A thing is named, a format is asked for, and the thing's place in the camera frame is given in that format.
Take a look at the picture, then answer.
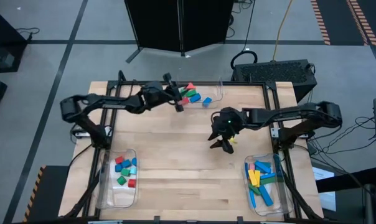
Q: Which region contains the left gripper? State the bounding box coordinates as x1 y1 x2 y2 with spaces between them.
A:
158 72 185 113

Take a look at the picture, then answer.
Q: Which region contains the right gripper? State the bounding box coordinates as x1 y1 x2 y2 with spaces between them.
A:
207 107 248 155

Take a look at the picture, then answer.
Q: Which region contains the long dark green block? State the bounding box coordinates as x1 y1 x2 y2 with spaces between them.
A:
259 176 278 186

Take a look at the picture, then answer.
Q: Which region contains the clear plastic bin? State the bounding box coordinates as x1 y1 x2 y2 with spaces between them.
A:
172 77 225 109
243 153 294 217
96 148 139 209

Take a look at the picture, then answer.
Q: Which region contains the black folding partition screen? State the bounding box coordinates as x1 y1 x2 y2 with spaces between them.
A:
123 0 235 65

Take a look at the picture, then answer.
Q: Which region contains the black perforated computer case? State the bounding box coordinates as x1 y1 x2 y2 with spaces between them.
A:
230 58 318 103

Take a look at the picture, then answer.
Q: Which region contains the white cloth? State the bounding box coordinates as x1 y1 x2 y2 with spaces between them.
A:
311 166 337 212

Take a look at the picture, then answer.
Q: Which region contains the black mat yellow striped edge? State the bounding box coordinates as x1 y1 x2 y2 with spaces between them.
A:
22 164 71 223

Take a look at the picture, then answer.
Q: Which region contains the black laptop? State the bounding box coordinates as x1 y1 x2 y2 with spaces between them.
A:
362 183 376 224

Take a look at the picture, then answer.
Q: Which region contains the black cart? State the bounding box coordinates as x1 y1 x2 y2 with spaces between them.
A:
0 5 29 74

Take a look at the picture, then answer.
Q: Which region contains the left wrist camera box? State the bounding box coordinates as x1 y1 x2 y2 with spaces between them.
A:
141 81 164 100

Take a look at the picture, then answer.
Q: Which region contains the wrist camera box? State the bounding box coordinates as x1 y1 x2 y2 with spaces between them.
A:
141 81 164 100
219 106 239 121

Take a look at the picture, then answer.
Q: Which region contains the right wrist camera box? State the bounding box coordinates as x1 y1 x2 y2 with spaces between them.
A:
219 106 239 121

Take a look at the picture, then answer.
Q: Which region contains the black metal table frame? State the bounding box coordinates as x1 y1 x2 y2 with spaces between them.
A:
62 70 324 224

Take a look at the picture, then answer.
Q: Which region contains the hanging black cable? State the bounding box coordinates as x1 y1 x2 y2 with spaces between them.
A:
229 0 258 71

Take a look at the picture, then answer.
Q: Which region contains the black and silver side bracket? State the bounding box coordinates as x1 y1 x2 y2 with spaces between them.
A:
70 124 94 139

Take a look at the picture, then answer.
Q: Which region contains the hanging yellow cable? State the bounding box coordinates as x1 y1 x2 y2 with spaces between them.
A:
271 0 293 62

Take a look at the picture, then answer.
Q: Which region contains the black floor cable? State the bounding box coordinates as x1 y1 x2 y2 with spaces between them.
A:
15 27 41 42

